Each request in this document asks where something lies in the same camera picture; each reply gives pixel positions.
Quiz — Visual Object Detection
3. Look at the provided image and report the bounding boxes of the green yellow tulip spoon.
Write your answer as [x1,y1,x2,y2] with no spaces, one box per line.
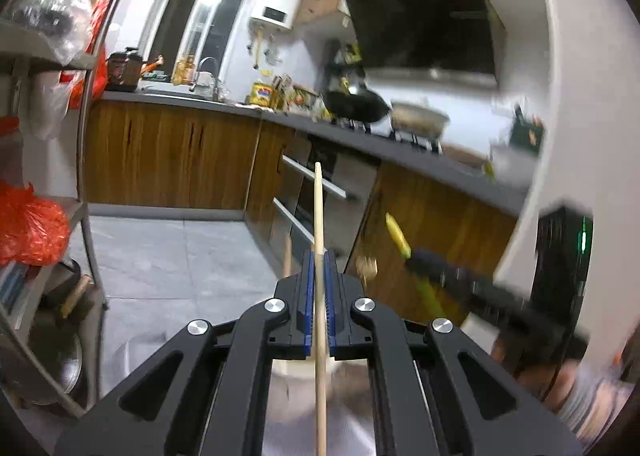
[385,213,445,319]

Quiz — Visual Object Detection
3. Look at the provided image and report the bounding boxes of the bamboo chopstick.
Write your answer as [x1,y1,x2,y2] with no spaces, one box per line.
[314,162,329,456]
[283,234,292,278]

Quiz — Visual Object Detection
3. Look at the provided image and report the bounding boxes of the kitchen faucet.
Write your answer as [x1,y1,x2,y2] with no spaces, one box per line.
[190,57,219,101]

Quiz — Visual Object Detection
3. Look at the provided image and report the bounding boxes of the person right hand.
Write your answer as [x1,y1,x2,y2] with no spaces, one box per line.
[515,360,634,417]

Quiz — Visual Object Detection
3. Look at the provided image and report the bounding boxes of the built-in steel oven drawers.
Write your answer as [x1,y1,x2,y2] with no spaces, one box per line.
[269,132,380,272]

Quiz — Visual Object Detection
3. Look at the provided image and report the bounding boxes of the red plastic bag lower shelf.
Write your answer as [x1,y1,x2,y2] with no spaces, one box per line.
[0,181,70,266]

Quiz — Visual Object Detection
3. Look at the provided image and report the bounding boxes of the white casserole pot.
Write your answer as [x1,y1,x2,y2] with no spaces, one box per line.
[390,101,450,141]

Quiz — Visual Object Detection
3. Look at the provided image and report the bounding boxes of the wooden base cabinets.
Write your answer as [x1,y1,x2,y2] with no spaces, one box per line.
[85,100,524,340]

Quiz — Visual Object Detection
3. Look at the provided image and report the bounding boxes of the black wok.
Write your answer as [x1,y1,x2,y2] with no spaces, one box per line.
[323,88,390,124]

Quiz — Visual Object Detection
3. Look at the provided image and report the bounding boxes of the yellow tin can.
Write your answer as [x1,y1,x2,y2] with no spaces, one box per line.
[248,82,273,107]

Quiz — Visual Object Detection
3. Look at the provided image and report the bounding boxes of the red plastic bag hanging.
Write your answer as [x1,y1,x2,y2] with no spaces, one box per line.
[67,0,112,111]

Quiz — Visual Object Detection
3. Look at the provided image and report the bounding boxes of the black range hood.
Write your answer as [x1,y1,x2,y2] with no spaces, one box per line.
[345,0,506,88]

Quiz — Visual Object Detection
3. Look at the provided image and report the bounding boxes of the electric rice cooker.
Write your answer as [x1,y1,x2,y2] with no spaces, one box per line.
[106,47,143,92]

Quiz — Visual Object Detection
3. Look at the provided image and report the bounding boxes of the window sliding door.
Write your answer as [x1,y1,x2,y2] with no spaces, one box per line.
[140,0,244,85]

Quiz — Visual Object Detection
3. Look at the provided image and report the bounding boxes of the clear plastic bag on shelf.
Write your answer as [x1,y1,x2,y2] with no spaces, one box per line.
[2,0,92,66]

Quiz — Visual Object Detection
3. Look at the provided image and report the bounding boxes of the metal storage shelf rack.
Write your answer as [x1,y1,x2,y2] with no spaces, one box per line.
[1,20,107,418]

